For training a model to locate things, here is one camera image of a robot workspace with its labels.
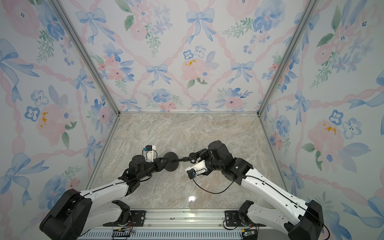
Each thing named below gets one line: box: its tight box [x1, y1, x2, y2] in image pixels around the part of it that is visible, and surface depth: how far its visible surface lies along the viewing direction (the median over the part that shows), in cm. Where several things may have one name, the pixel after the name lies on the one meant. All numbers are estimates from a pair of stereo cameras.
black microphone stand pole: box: [171, 157, 190, 163], surface depth 78 cm
